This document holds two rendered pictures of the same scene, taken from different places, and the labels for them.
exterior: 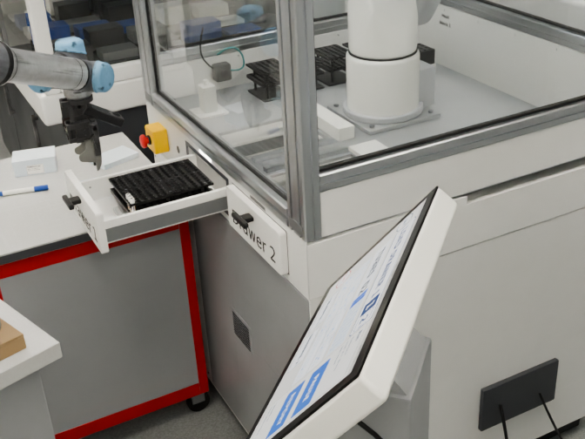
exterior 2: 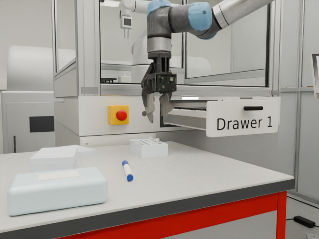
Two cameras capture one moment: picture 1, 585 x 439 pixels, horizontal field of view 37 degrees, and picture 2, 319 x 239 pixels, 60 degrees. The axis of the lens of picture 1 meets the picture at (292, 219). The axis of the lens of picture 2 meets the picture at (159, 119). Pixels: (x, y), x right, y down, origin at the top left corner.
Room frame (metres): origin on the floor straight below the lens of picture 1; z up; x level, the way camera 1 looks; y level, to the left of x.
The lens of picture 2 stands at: (2.19, 1.41, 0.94)
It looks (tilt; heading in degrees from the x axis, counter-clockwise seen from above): 4 degrees down; 270
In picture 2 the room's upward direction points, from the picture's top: straight up
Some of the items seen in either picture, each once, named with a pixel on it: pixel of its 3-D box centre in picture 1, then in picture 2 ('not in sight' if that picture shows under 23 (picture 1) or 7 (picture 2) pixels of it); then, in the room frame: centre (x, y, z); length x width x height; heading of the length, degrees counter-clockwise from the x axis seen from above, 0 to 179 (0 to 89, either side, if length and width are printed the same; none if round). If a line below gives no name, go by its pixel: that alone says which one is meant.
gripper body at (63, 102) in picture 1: (79, 118); (160, 73); (2.19, 0.56, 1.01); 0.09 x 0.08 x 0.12; 113
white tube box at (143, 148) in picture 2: not in sight; (147, 147); (2.23, 0.54, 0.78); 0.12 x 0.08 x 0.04; 113
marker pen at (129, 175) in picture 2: (23, 190); (127, 170); (2.26, 0.77, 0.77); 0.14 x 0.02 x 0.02; 102
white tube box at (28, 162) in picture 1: (35, 161); (56, 162); (2.43, 0.78, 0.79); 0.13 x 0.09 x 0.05; 103
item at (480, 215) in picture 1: (368, 142); (153, 109); (2.23, -0.23, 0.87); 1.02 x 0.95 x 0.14; 26
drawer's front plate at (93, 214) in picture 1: (85, 209); (244, 117); (1.91, 0.51, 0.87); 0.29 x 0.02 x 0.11; 26
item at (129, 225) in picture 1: (164, 192); (206, 116); (2.01, 0.32, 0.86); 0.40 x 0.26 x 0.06; 116
